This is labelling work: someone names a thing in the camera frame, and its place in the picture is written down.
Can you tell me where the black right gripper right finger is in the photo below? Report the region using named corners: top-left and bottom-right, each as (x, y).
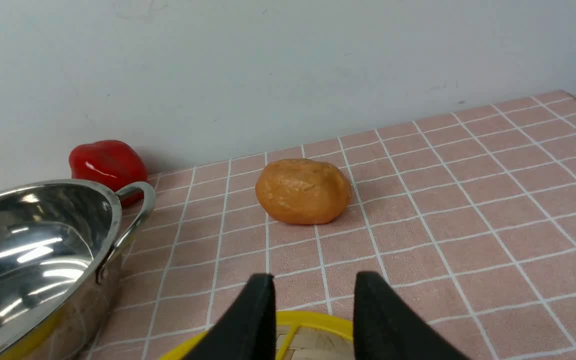
top-left (353, 271), bottom-right (468, 360)

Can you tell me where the red bell pepper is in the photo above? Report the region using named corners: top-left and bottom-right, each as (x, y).
top-left (68, 139), bottom-right (148, 192)

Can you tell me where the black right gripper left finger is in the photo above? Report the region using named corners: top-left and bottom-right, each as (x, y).
top-left (183, 273), bottom-right (277, 360)

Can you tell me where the yellow bamboo steamer lid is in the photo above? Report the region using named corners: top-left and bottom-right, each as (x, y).
top-left (159, 310), bottom-right (355, 360)

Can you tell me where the stainless steel pot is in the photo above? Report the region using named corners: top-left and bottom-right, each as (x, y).
top-left (0, 179), bottom-right (156, 360)

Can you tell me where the orange-brown potato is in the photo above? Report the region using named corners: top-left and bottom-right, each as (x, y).
top-left (254, 158), bottom-right (353, 225)

